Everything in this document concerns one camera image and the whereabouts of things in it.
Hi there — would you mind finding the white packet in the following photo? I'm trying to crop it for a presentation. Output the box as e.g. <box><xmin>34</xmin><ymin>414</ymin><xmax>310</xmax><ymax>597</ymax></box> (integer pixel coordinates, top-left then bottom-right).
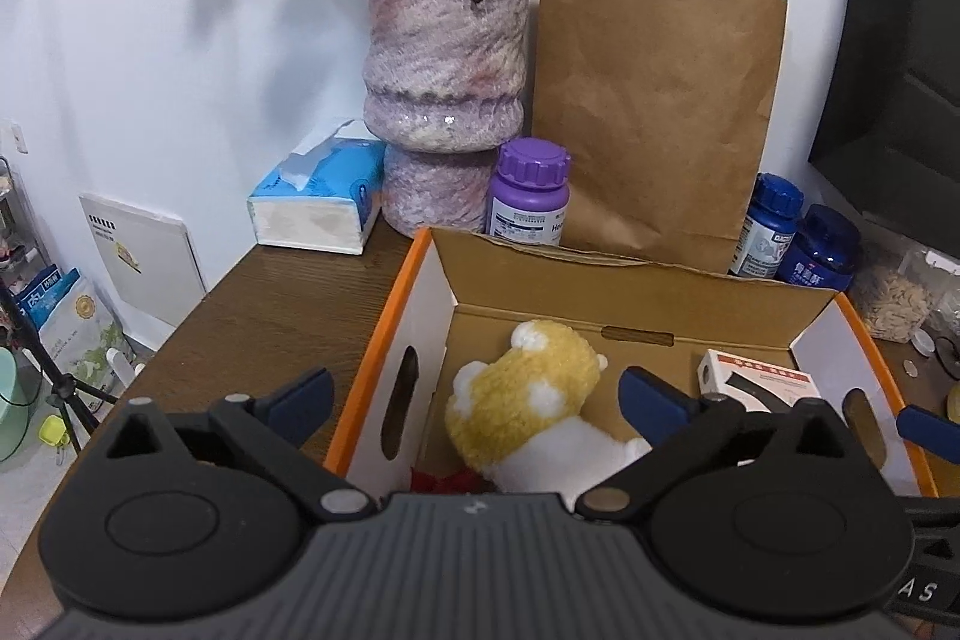
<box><xmin>696</xmin><ymin>347</ymin><xmax>826</xmax><ymax>416</ymax></box>

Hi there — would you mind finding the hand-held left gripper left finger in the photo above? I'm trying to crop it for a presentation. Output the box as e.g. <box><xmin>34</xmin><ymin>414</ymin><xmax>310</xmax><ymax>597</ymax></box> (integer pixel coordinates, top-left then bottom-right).
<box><xmin>105</xmin><ymin>366</ymin><xmax>376</xmax><ymax>525</ymax></box>

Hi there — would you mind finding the white bottle blue cap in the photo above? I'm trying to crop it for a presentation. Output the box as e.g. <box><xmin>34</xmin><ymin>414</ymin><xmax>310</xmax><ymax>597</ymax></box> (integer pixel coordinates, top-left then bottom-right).
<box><xmin>729</xmin><ymin>173</ymin><xmax>805</xmax><ymax>280</ymax></box>

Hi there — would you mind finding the red cardboard box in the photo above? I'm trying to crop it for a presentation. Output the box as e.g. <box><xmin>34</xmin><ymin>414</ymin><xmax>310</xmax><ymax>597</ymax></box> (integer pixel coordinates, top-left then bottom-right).
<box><xmin>322</xmin><ymin>226</ymin><xmax>938</xmax><ymax>498</ymax></box>

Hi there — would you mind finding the red rose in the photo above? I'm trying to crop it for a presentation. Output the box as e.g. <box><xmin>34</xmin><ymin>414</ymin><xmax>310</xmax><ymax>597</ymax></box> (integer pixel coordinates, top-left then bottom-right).
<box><xmin>411</xmin><ymin>469</ymin><xmax>496</xmax><ymax>497</ymax></box>

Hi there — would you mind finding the dark blue jar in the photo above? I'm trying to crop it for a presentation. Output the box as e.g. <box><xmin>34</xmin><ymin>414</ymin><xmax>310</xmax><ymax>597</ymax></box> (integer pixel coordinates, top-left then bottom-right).
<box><xmin>776</xmin><ymin>205</ymin><xmax>862</xmax><ymax>292</ymax></box>

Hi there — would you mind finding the mottled purple vase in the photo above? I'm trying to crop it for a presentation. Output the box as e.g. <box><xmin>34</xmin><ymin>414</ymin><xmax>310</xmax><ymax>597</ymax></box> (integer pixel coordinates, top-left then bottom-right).
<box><xmin>364</xmin><ymin>0</ymin><xmax>533</xmax><ymax>240</ymax></box>

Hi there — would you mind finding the black light stand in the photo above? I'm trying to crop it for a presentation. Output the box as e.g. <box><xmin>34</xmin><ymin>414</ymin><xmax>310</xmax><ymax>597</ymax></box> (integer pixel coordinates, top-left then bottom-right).
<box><xmin>0</xmin><ymin>280</ymin><xmax>121</xmax><ymax>453</ymax></box>

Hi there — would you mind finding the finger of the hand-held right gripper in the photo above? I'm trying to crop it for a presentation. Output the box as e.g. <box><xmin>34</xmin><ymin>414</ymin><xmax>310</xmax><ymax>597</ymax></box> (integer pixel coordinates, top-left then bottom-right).
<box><xmin>896</xmin><ymin>496</ymin><xmax>960</xmax><ymax>540</ymax></box>
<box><xmin>898</xmin><ymin>405</ymin><xmax>960</xmax><ymax>447</ymax></box>

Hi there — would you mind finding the brown paper bag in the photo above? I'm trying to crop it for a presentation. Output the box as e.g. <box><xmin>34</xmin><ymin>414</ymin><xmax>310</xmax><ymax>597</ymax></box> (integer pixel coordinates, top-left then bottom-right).
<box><xmin>531</xmin><ymin>0</ymin><xmax>788</xmax><ymax>274</ymax></box>

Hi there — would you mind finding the black paper bag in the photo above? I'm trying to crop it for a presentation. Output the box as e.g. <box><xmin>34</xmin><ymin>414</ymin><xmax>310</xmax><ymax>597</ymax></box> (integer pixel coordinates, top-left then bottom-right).
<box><xmin>808</xmin><ymin>0</ymin><xmax>960</xmax><ymax>244</ymax></box>

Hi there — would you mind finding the blue tissue pack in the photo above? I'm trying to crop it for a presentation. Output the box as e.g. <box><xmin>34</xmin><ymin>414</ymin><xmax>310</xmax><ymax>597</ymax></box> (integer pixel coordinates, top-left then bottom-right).
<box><xmin>247</xmin><ymin>119</ymin><xmax>387</xmax><ymax>256</ymax></box>

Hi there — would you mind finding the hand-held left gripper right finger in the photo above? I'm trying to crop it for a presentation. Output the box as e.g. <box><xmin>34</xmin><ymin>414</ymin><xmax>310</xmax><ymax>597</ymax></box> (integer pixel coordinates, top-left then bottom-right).
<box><xmin>574</xmin><ymin>366</ymin><xmax>857</xmax><ymax>524</ymax></box>

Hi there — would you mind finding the purple cap bottle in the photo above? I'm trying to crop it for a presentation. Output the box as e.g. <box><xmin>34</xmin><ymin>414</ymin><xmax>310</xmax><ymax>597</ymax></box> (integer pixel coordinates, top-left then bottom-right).
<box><xmin>485</xmin><ymin>137</ymin><xmax>572</xmax><ymax>247</ymax></box>

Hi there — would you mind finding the clear container of oats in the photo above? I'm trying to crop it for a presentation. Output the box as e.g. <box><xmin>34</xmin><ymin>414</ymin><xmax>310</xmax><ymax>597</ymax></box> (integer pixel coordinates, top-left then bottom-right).
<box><xmin>851</xmin><ymin>246</ymin><xmax>960</xmax><ymax>342</ymax></box>

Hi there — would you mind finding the yellow white plush sheep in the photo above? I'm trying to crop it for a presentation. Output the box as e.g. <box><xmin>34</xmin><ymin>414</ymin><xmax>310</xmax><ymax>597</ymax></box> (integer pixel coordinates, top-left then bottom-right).
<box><xmin>444</xmin><ymin>319</ymin><xmax>653</xmax><ymax>513</ymax></box>

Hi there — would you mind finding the mint green bin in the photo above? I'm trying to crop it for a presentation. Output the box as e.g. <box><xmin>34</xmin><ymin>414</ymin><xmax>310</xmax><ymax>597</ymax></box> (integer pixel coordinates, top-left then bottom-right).
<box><xmin>0</xmin><ymin>347</ymin><xmax>38</xmax><ymax>462</ymax></box>

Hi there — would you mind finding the white wall panel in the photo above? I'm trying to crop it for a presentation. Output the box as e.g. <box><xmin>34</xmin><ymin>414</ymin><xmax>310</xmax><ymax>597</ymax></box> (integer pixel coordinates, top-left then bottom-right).
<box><xmin>79</xmin><ymin>194</ymin><xmax>207</xmax><ymax>330</ymax></box>

